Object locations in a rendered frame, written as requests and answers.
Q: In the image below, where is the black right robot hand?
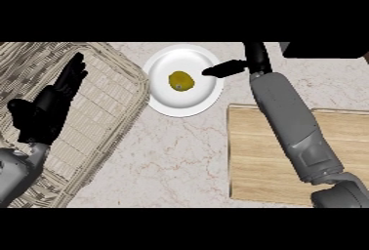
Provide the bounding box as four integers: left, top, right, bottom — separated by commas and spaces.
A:
201, 42, 275, 79

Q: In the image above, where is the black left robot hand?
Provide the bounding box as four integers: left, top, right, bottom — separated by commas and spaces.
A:
6, 52, 90, 146

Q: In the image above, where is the beige wicker tray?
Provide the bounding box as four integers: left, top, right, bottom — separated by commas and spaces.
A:
0, 42, 154, 208

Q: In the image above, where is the white plate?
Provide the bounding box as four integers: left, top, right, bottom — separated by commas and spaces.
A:
142, 43, 226, 118

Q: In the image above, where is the yellow lemon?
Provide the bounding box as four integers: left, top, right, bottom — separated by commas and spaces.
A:
167, 70, 197, 93

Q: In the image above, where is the black appliance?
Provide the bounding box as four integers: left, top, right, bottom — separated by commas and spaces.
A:
278, 42, 369, 60

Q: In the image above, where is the pale wooden cutting board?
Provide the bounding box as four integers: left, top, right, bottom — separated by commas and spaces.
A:
225, 104, 369, 207

